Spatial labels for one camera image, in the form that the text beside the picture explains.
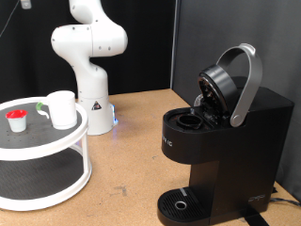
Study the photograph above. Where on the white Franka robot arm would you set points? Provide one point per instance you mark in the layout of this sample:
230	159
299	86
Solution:
91	78

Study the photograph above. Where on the white coffee pod red lid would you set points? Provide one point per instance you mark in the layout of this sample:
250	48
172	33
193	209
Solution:
17	124

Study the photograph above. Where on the white mug with green tape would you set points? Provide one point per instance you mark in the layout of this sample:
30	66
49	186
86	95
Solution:
62	109

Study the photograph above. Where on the black fabric curtain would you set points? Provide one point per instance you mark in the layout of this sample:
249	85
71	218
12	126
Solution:
147	47

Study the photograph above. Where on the black Keurig coffee machine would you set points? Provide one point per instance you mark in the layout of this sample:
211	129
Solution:
238	157

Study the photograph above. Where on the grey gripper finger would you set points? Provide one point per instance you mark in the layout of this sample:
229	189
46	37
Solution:
26	3

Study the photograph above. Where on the white two-tier round turntable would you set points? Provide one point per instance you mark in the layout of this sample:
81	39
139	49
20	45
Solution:
31	138

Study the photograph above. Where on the black coffee pod machine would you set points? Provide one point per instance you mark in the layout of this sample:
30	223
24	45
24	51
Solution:
219	25

